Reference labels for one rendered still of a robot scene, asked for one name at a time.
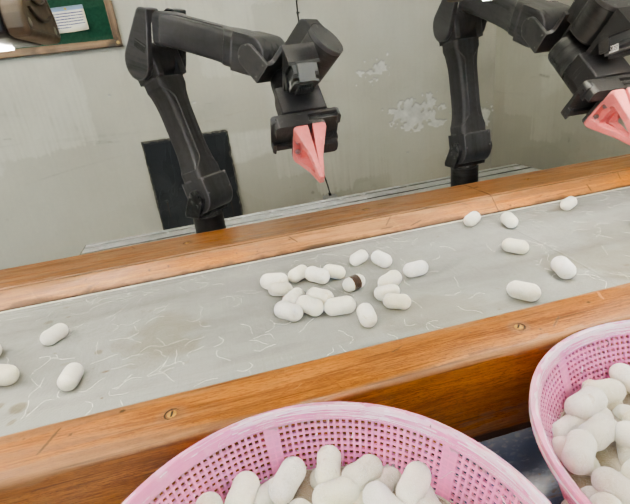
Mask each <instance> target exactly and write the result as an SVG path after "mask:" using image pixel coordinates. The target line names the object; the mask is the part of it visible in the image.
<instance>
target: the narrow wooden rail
mask: <svg viewBox="0 0 630 504"><path fill-rule="evenodd" d="M622 320H630V283H626V284H622V285H618V286H614V287H609V288H605V289H601V290H597V291H593V292H589V293H585V294H581V295H577V296H573V297H569V298H564V299H560V300H556V301H552V302H548V303H544V304H540V305H536V306H532V307H528V308H524V309H520V310H515V311H511V312H507V313H503V314H499V315H495V316H491V317H487V318H483V319H479V320H475V321H470V322H466V323H462V324H458V325H454V326H450V327H446V328H442V329H438V330H434V331H430V332H426V333H421V334H417V335H413V336H409V337H405V338H401V339H397V340H393V341H389V342H385V343H381V344H376V345H372V346H368V347H364V348H360V349H356V350H352V351H348V352H344V353H340V354H336V355H332V356H327V357H323V358H319V359H315V360H311V361H307V362H303V363H299V364H295V365H291V366H287V367H282V368H278V369H274V370H270V371H266V372H262V373H258V374H254V375H250V376H246V377H242V378H238V379H233V380H229V381H225V382H221V383H217V384H213V385H209V386H205V387H201V388H197V389H193V390H188V391H184V392H180V393H176V394H172V395H168V396H164V397H160V398H156V399H152V400H148V401H144V402H139V403H135V404H131V405H127V406H123V407H119V408H115V409H111V410H107V411H103V412H99V413H94V414H90V415H86V416H82V417H78V418H74V419H70V420H66V421H62V422H58V423H54V424H49V425H45V426H41V427H37V428H33V429H29V430H25V431H21V432H17V433H13V434H9V435H5V436H0V504H122V503H123V501H124V500H125V499H126V498H127V497H128V496H129V495H130V494H131V493H132V492H133V491H135V490H136V489H137V488H138V487H139V486H140V485H141V484H142V483H143V482H144V481H145V480H147V479H148V478H149V477H150V476H151V475H152V474H153V473H155V472H156V471H157V470H158V469H160V468H161V467H162V466H163V465H165V464H166V463H167V462H169V461H170V460H171V459H173V458H174V457H176V456H177V455H178V454H180V453H181V452H183V451H184V450H186V449H187V448H189V447H190V446H192V445H194V444H195V443H197V442H199V441H200V440H202V439H204V438H205V437H207V436H209V435H211V434H213V433H215V432H217V431H219V430H221V429H223V428H225V427H227V426H229V425H232V424H234V423H236V422H239V421H241V420H244V419H246V418H249V417H252V416H255V415H258V414H261V413H264V412H268V411H271V410H275V409H279V408H284V407H288V406H294V405H300V404H307V403H317V402H338V401H341V402H360V403H370V404H377V405H383V406H388V407H394V408H398V409H402V410H406V411H409V412H412V413H416V414H419V415H422V416H425V417H427V418H430V419H433V420H435V421H438V422H440V423H442V424H445V425H447V426H449V427H451V428H453V429H455V430H457V431H459V432H461V433H463V434H465V435H467V436H468V437H470V438H472V439H474V440H475V441H477V442H482V441H486V440H489V439H492V438H496V437H499V436H502V435H506V434H509V433H512V432H516V431H519V430H522V429H526V428H529V427H532V426H531V422H530V415H529V391H530V384H531V380H532V376H533V374H534V371H535V369H536V367H537V365H538V364H539V362H540V361H541V359H542V358H543V357H544V355H545V354H546V353H547V352H548V351H549V350H550V349H551V348H552V347H554V346H555V345H556V344H557V343H559V342H560V341H562V340H563V339H565V338H567V337H569V336H571V335H573V334H575V333H577V332H579V331H582V330H585V329H587V328H590V327H594V326H597V325H601V324H606V323H610V322H616V321H622Z"/></svg>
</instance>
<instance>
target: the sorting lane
mask: <svg viewBox="0 0 630 504"><path fill-rule="evenodd" d="M575 198H576V199H577V205H576V206H575V207H573V208H572V209H571V210H568V211H565V210H563V209H561V207H560V203H561V201H562V200H558V201H553V202H548V203H543V204H538V205H533V206H528V207H523V208H518V209H513V210H508V211H503V212H498V213H493V214H488V215H483V216H481V220H480V221H479V222H478V223H477V224H476V225H474V226H472V227H468V226H466V225H465V224H464V219H463V220H458V221H453V222H448V223H443V224H438V225H433V226H428V227H423V228H418V229H413V230H408V231H403V232H398V233H393V234H388V235H383V236H378V237H373V238H368V239H363V240H358V241H353V242H348V243H343V244H338V245H333V246H328V247H323V248H318V249H313V250H308V251H303V252H298V253H293V254H288V255H283V256H278V257H273V258H268V259H263V260H258V261H253V262H248V263H243V264H238V265H233V266H228V267H223V268H218V269H213V270H208V271H203V272H198V273H193V274H188V275H183V276H178V277H173V278H168V279H163V280H158V281H153V282H148V283H143V284H138V285H133V286H128V287H123V288H118V289H113V290H108V291H103V292H98V293H93V294H87V295H82V296H77V297H72V298H67V299H62V300H57V301H52V302H47V303H42V304H37V305H32V306H27V307H22V308H17V309H12V310H7V311H2V312H0V345H1V346H2V354H1V355H0V364H10V365H14V366H16V367H17V368H18V370H19V373H20V375H19V378H18V380H17V381H16V382H15V383H13V384H12V385H9V386H0V436H5V435H9V434H13V433H17V432H21V431H25V430H29V429H33V428H37V427H41V426H45V425H49V424H54V423H58V422H62V421H66V420H70V419H74V418H78V417H82V416H86V415H90V414H94V413H99V412H103V411H107V410H111V409H115V408H119V407H123V406H127V405H131V404H135V403H139V402H144V401H148V400H152V399H156V398H160V397H164V396H168V395H172V394H176V393H180V392H184V391H188V390H193V389H197V388H201V387H205V386H209V385H213V384H217V383H221V382H225V381H229V380H233V379H238V378H242V377H246V376H250V375H254V374H258V373H262V372H266V371H270V370H274V369H278V368H282V367H287V366H291V365H295V364H299V363H303V362H307V361H311V360H315V359H319V358H323V357H327V356H332V355H336V354H340V353H344V352H348V351H352V350H356V349H360V348H364V347H368V346H372V345H376V344H381V343H385V342H389V341H393V340H397V339H401V338H405V337H409V336H413V335H417V334H421V333H426V332H430V331H434V330H438V329H442V328H446V327H450V326H454V325H458V324H462V323H466V322H470V321H475V320H479V319H483V318H487V317H491V316H495V315H499V314H503V313H507V312H511V311H515V310H520V309H524V308H528V307H532V306H536V305H540V304H544V303H548V302H552V301H556V300H560V299H564V298H569V297H573V296H577V295H581V294H585V293H589V292H593V291H597V290H601V289H605V288H609V287H614V286H618V285H622V284H626V283H630V186H629V187H624V188H619V189H613V190H608V191H603V192H598V193H593V194H588V195H583V196H578V197H575ZM504 212H511V213H513V214H514V215H515V216H516V217H517V218H518V224H517V226H516V227H514V228H507V227H506V226H505V225H504V224H503V223H502V222H501V219H500V218H501V215H502V214H503V213H504ZM506 238H514V239H519V240H525V241H526V242H527V243H528V244H529V250H528V252H527V253H525V254H516V253H510V252H506V251H504V250H503V248H502V242H503V241H504V240H505V239H506ZM361 249H362V250H365V251H366V252H367V253H368V259H367V260H366V261H365V262H363V263H362V264H360V265H358V266H354V265H352V264H351V263H350V260H349V259H350V256H351V255H352V254H353V253H355V252H357V251H358V250H361ZM377 250H380V251H382V252H385V253H387V254H389V255H390V256H391V258H392V264H391V265H390V266H389V267H388V268H382V267H380V266H378V265H376V264H375V263H373V262H372V260H371V255H372V253H373V252H374V251H377ZM557 256H564V257H566V258H568V259H569V260H570V261H571V262H572V263H573V264H574V265H575V267H576V274H575V276H574V277H573V278H571V279H562V278H560V277H559V276H558V275H557V274H556V272H555V271H554V270H553V269H552V268H551V261H552V260H553V258H555V257H557ZM418 260H423V261H425V262H426V263H427V264H428V271H427V272H426V273H425V274H424V275H420V276H416V277H407V276H406V275H405V274H404V273H403V268H404V266H405V265H406V264H407V263H410V262H414V261H418ZM327 264H333V265H339V266H342V267H343V268H344V269H345V271H346V274H345V276H344V277H343V278H342V279H334V278H330V279H329V281H328V282H327V283H326V284H318V283H315V282H310V281H308V280H307V279H306V278H304V279H302V280H300V281H299V282H297V283H293V282H291V281H290V280H289V282H288V283H290V284H291V285H292V287H293V288H301V289H303V291H304V292H305V295H306V293H307V291H308V290H309V289H310V288H312V287H317V288H320V289H326V290H329V291H331V292H332V293H333V295H334V297H341V296H346V295H347V296H351V297H352V298H354V300H355V302H356V308H355V310H354V311H353V312H352V313H349V314H343V315H337V316H329V315H328V314H327V313H326V312H325V311H324V310H323V312H322V314H321V315H319V316H311V315H309V314H306V313H303V316H302V318H301V319H300V320H298V321H295V322H293V321H289V320H286V319H281V318H278V317H277V316H276V315H275V313H274V306H275V305H276V303H277V302H279V301H282V299H283V297H284V296H272V295H270V294H269V292H268V290H267V289H264V288H263V287H262V286H261V284H260V279H261V277H262V276H263V275H264V274H267V273H284V274H286V275H287V277H288V273H289V271H290V270H292V269H293V268H295V267H297V266H298V265H305V266H306V267H307V268H308V267H310V266H315V267H318V268H324V266H325V265H327ZM390 270H397V271H399V272H400V273H401V275H402V281H401V283H400V284H399V285H398V287H399V288H400V293H399V294H406V295H408V296H409V297H410V299H411V305H410V307H409V308H407V309H405V310H401V309H389V308H387V307H386V306H385V305H384V304H383V301H380V300H377V299H376V298H375V296H374V290H375V289H376V288H377V287H378V279H379V278H380V277H381V276H382V275H384V274H386V273H387V272H389V271H390ZM354 274H361V275H363V276H364V277H365V285H364V286H363V287H361V288H360V289H358V290H355V291H352V292H347V291H345V290H344V289H343V286H342V283H343V281H344V280H345V279H346V278H347V277H350V276H352V275H354ZM515 280H517V281H523V282H528V283H533V284H536V285H537V286H538V287H539V288H540V290H541V296H540V298H539V299H538V300H536V301H533V302H530V301H525V300H520V299H516V298H513V297H511V296H509V294H508V293H507V290H506V288H507V285H508V284H509V283H510V282H512V281H515ZM362 303H369V304H370V305H372V307H373V309H374V311H375V313H376V315H377V322H376V324H375V325H374V326H373V327H370V328H367V327H364V326H362V325H361V323H360V321H359V319H358V316H357V313H356V311H357V307H358V306H359V305H360V304H362ZM57 323H63V324H66V325H67V326H68V329H69V331H68V334H67V335H66V336H65V337H64V338H62V339H61V340H59V341H58V342H56V343H55V344H53V345H50V346H46V345H43V344H42V343H41V341H40V335H41V334H42V332H44V331H45V330H47V329H49V328H51V327H52V326H54V325H55V324H57ZM74 362H75V363H79V364H81V365H82V366H83V368H84V374H83V376H82V378H81V380H80V382H79V383H78V385H77V386H76V387H75V388H74V389H73V390H71V391H62V390H61V389H59V387H58V386H57V379H58V377H59V376H60V374H61V373H62V371H63V370H64V368H65V367H66V366H67V365H68V364H70V363H74Z"/></svg>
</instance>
